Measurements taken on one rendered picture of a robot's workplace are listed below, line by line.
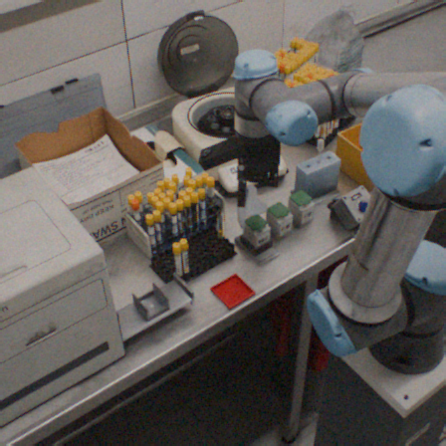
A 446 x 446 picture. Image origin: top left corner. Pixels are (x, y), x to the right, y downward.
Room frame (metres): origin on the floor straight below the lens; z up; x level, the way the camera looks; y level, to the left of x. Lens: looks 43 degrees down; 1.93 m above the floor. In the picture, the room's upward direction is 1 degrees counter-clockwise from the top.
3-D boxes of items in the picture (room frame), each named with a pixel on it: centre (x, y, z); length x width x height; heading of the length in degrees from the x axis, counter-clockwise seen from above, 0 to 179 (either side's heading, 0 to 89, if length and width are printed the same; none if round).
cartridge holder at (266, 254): (1.01, -0.07, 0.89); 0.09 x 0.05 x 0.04; 36
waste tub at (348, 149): (1.28, -0.37, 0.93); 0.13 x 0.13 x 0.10; 32
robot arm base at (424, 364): (0.73, -0.34, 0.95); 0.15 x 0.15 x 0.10
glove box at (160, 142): (1.28, 0.15, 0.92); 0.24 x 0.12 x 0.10; 36
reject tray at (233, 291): (0.89, -0.02, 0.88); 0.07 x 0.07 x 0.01; 36
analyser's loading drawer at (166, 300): (0.81, 0.16, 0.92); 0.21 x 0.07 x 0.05; 126
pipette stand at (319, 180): (1.19, -0.22, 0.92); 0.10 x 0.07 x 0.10; 120
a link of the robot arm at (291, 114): (0.93, -0.12, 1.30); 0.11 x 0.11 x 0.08; 25
